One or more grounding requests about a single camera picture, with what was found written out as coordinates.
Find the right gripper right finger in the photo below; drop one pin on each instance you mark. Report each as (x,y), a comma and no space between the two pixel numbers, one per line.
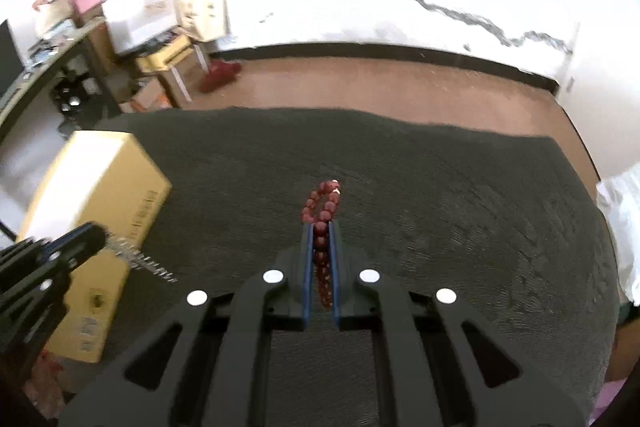
(437,361)

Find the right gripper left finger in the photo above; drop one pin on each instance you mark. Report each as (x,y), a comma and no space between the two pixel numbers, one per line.
(207,364)

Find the black patterned table cloth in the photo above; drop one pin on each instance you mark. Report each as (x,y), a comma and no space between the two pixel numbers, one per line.
(503,221)

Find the white bedding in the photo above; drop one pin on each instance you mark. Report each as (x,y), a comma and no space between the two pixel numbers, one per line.
(618,198)

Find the yellow black cardboard box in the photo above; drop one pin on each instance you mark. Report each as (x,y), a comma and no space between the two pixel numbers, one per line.
(156,54)

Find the red cloth on floor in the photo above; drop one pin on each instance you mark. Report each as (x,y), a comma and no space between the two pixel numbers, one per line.
(219,74)

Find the white paper gift bag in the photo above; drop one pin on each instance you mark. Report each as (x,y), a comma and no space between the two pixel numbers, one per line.
(132,23)

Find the brown paper gift bag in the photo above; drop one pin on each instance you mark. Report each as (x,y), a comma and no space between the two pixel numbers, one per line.
(203,20)

